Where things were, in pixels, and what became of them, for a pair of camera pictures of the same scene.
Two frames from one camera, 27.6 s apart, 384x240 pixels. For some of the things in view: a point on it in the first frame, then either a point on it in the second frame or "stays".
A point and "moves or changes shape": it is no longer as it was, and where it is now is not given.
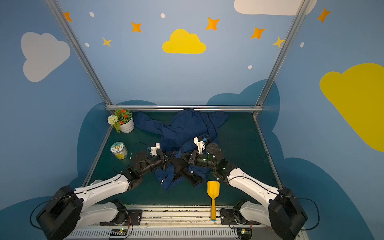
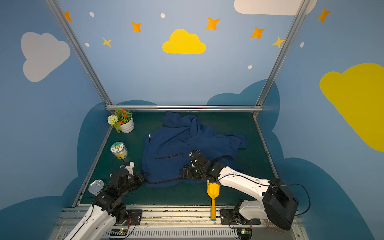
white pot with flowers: x=122 y=121 stays
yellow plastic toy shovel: x=213 y=191 stays
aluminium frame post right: x=299 y=12 stays
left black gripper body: x=163 y=160 → x=139 y=177
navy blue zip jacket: x=177 y=135 moves or changes shape
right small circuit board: x=244 y=233 stays
